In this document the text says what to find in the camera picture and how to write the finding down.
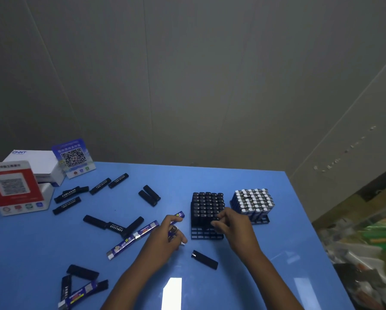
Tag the person's left hand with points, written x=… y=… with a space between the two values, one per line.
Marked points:
x=157 y=245

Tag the person's right hand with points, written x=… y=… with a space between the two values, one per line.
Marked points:
x=241 y=235

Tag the black grid tray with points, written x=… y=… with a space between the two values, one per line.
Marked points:
x=264 y=220
x=205 y=234

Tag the row of blue lighters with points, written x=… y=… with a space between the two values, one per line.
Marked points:
x=254 y=203

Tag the blue silver-capped lighter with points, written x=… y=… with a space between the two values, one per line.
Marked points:
x=180 y=214

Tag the row of black lighters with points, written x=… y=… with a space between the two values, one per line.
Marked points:
x=207 y=208

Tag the black slim lighter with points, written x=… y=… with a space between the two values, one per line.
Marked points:
x=204 y=259

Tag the pile of mixed lighters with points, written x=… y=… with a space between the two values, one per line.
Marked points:
x=67 y=205

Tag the person's right forearm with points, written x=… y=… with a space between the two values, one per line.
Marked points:
x=273 y=287

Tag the person's left forearm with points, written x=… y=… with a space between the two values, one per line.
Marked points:
x=131 y=287

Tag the blue code sign stand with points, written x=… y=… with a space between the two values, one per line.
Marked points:
x=72 y=157

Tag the crumpled clear plastic bags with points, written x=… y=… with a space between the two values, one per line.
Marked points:
x=364 y=255

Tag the white cardboard box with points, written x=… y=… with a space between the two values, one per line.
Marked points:
x=34 y=159

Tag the red code sign stand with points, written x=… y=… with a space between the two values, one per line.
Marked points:
x=12 y=187

